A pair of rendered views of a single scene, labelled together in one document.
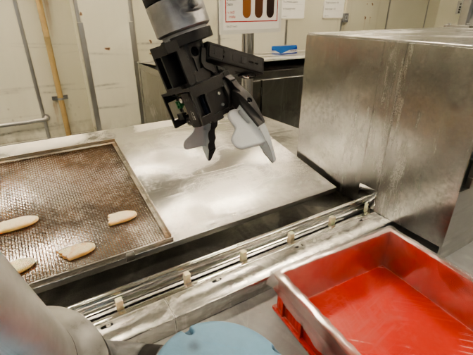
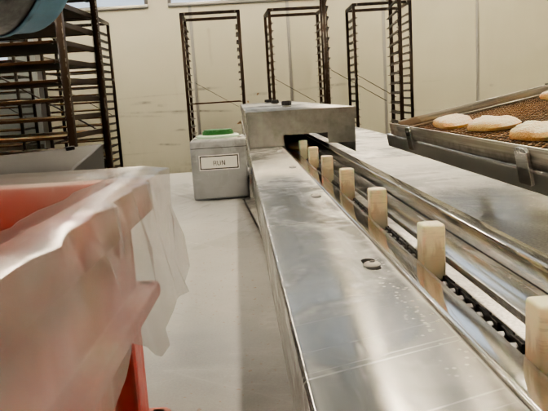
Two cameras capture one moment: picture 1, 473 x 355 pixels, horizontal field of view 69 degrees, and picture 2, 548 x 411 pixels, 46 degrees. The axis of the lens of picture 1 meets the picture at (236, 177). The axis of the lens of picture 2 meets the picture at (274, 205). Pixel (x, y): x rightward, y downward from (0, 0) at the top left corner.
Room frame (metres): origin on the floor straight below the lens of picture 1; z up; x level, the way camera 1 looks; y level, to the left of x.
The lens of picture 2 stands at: (0.65, -0.25, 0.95)
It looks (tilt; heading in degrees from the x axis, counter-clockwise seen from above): 10 degrees down; 118
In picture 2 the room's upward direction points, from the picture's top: 4 degrees counter-clockwise
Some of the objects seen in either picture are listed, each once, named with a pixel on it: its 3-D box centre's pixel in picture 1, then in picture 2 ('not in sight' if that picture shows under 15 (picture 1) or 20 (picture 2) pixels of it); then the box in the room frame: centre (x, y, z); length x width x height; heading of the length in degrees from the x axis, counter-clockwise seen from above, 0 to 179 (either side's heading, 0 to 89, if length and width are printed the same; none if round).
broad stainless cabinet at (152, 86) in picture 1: (256, 108); not in sight; (3.25, -0.19, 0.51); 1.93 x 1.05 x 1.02; 121
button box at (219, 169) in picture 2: not in sight; (223, 178); (0.19, 0.46, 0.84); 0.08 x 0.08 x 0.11; 31
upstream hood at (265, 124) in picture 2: not in sight; (277, 117); (-0.13, 1.24, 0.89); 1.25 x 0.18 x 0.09; 121
